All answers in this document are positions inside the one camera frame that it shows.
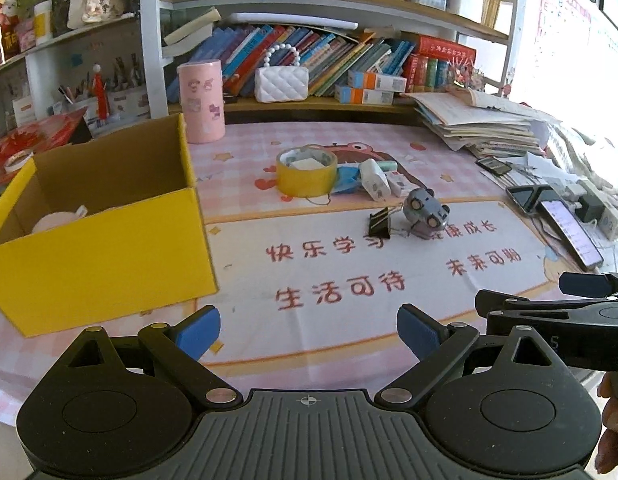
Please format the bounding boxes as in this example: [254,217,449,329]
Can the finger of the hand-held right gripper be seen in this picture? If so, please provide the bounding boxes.
[558,270,618,302]
[474,288,618,335]

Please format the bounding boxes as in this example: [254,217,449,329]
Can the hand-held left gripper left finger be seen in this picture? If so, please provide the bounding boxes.
[54,304,242,409]

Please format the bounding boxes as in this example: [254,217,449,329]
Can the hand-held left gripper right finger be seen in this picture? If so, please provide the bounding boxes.
[374,304,566,409]

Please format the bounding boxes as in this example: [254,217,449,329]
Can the yellow cardboard box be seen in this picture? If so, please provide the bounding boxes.
[0,112,220,338]

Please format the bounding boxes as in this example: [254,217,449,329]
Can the yellow tape roll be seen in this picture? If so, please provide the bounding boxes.
[276,146,338,197]

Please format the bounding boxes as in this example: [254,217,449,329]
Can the person's right hand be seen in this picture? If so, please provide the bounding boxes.
[596,370,618,476]

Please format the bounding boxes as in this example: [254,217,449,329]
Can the smartphone with lit screen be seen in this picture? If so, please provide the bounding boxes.
[536,200,604,272]

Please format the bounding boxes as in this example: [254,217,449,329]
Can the white power strip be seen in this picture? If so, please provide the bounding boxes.
[564,180,618,241]

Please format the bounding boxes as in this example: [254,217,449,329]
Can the printed cartoon desk mat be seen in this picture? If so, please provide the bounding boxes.
[186,122,607,367]

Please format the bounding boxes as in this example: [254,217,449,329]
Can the black binder clip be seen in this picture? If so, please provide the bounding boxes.
[369,206,405,241]

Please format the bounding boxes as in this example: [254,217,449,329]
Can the loose white papers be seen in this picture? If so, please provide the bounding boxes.
[509,122,618,203]

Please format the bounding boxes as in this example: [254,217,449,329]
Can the grey mouse toy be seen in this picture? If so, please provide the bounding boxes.
[400,187,451,239]

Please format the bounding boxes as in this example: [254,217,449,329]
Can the small black phone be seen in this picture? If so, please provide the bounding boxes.
[476,156,513,176]

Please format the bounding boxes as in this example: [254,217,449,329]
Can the small white labelled box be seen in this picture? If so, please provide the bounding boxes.
[388,170,413,199]

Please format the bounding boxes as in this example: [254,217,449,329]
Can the pale round object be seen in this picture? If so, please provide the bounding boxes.
[31,205,90,234]

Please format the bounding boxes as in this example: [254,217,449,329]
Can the stack of papers and notebooks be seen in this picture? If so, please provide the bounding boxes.
[414,87,560,161]

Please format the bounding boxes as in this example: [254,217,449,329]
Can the pink checked tablecloth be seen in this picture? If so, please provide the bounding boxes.
[0,302,410,418]

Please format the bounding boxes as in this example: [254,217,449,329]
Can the pink cylinder container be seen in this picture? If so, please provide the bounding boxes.
[178,59,226,144]

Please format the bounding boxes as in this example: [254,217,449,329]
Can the small flower bouquet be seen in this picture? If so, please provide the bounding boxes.
[449,57,491,93]

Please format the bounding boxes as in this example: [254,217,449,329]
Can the desk organizer with pens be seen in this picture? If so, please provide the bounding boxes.
[59,55,150,127]

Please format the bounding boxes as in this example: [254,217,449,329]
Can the orange blue small boxes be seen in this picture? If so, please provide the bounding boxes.
[335,85,395,106]

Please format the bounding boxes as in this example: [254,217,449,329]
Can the white tape roll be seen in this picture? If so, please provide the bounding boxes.
[4,150,35,174]

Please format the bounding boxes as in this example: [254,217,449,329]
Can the red plastic packaging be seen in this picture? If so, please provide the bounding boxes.
[0,107,90,177]

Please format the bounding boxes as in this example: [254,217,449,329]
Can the orange and white small box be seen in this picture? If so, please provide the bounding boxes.
[348,71,408,92]

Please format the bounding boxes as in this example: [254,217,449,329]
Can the red dressed doll pen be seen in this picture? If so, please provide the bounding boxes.
[91,64,112,124]

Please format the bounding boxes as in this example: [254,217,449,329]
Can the red dictionary set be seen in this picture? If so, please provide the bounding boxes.
[403,35,477,94]

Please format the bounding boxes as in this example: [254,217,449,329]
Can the white box with red label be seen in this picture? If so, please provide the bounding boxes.
[11,97,36,129]

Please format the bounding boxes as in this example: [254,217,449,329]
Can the row of slanted colourful books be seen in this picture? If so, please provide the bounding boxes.
[189,25,416,99]

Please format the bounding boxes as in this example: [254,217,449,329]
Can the thick cream-paged book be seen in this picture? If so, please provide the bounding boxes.
[161,7,223,56]

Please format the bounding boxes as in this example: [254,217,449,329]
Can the white bookshelf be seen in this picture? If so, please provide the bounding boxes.
[139,0,531,128]

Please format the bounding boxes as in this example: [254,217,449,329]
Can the white corner shelf unit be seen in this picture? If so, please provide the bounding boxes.
[0,15,155,136]

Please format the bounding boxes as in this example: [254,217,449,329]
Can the small pink box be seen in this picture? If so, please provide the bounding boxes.
[14,19,38,54]

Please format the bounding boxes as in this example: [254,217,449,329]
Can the white and yellow cup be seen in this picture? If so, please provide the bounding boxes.
[34,0,54,46]

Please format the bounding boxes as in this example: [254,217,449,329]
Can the white quilted pearl-handle handbag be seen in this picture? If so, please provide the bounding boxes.
[254,42,310,103]

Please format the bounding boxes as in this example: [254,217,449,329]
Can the wall chart poster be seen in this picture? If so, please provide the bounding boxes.
[539,0,596,67]

